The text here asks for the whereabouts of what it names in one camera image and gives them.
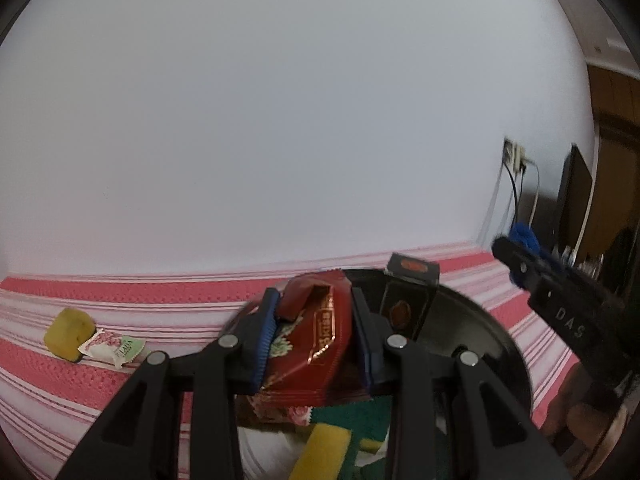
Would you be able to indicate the blue cloth ball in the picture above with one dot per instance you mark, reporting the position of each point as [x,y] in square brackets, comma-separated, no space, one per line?
[525,237]

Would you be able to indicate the person's right hand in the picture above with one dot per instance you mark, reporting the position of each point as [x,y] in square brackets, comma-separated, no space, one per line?
[595,420]

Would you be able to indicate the brown wooden cabinet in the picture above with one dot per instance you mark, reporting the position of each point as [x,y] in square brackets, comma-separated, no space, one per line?
[615,170]

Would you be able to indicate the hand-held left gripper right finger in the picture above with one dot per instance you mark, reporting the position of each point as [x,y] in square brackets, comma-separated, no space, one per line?
[367,340]

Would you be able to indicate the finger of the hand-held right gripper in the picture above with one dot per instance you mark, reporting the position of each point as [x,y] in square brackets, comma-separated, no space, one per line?
[520,262]
[556,263]

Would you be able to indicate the black monitor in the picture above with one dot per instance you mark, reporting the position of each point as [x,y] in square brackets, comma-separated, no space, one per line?
[575,200]

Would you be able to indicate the red white striped tablecloth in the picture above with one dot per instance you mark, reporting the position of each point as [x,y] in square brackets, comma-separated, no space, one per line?
[150,300]

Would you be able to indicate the white green snack packet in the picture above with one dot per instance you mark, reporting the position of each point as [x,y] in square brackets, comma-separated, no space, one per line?
[120,350]

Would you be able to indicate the round metal cookie tin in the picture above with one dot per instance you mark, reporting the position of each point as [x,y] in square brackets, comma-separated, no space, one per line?
[480,340]

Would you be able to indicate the black cardboard box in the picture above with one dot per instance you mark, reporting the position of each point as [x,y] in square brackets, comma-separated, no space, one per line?
[405,310]

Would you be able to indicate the white wall socket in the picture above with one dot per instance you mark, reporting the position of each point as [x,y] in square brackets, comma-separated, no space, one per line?
[514,152]

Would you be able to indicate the dark red foil packet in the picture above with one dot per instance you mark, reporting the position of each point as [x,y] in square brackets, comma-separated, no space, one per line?
[315,340]

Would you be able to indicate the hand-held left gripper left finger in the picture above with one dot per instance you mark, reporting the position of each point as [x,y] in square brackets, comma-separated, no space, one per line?
[265,340]

